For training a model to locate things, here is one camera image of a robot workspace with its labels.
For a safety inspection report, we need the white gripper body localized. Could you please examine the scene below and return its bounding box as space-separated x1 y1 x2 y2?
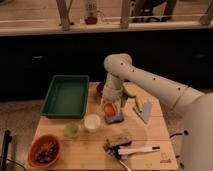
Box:
101 87 122 115

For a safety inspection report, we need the red orange apple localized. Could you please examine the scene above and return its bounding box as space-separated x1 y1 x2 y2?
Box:
103 103 116 117

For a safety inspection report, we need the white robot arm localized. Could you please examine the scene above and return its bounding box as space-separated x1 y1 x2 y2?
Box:
103 53 213 171

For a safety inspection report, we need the white paper cup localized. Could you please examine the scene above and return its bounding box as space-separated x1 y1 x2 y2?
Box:
84 114 101 133

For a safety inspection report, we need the small green cup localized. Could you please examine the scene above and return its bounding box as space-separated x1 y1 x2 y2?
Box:
64 123 79 138

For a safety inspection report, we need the dark red bowl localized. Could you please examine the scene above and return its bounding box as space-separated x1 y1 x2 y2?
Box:
96 82 105 97

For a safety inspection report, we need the blue sponge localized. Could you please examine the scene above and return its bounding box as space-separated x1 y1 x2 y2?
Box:
105 113 124 124

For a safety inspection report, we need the grey blue plate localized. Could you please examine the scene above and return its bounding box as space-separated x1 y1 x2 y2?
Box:
133 101 152 124

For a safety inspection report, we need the green plastic tray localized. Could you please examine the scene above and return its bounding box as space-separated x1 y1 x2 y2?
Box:
41 75 89 119

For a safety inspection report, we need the brown wooden block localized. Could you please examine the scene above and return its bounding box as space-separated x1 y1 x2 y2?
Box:
107 137 132 147

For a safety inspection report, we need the metal spoon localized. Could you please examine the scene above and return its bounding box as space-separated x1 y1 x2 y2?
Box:
118 160 132 171

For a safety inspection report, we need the dark pot on shelf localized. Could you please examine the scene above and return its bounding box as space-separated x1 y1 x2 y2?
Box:
84 17 98 25

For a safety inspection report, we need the orange bowl with food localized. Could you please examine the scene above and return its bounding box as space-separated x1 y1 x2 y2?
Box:
27 134 61 169

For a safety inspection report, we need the black stand at left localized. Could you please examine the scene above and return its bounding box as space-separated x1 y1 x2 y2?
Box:
0 130 12 171

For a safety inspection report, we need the white handled brush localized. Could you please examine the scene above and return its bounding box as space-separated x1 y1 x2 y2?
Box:
118 146 160 155

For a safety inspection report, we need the black cable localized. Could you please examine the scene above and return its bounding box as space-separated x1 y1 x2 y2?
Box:
169 130 189 139

